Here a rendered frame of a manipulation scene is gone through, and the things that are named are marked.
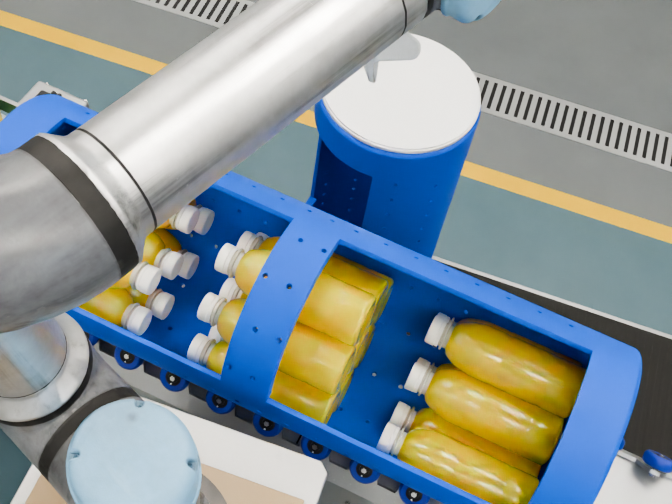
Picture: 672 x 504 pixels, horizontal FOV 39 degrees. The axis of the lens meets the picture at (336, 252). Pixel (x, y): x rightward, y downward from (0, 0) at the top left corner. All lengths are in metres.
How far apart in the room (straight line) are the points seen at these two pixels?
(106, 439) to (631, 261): 2.20
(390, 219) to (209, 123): 1.16
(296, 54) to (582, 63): 2.82
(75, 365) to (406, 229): 0.95
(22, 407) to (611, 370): 0.67
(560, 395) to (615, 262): 1.65
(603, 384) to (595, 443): 0.07
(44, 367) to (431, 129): 0.91
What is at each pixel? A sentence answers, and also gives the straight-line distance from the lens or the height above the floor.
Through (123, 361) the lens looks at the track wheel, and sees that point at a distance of 1.43.
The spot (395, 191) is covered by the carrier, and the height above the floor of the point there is 0.93.
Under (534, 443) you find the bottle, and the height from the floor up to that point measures 1.09.
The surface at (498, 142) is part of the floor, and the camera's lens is 3.05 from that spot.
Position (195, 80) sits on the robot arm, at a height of 1.80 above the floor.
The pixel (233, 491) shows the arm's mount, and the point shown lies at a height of 1.16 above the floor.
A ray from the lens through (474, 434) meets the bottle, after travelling 1.33.
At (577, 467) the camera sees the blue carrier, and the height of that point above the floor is 1.20.
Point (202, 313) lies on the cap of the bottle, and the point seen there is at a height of 1.12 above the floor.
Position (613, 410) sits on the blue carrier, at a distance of 1.18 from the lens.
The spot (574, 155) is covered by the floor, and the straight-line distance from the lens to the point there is 3.10.
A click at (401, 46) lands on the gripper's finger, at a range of 0.97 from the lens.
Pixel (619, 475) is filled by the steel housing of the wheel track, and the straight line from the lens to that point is 1.50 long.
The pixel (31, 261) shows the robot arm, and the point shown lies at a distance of 0.54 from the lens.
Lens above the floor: 2.22
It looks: 55 degrees down
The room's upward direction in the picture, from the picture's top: 11 degrees clockwise
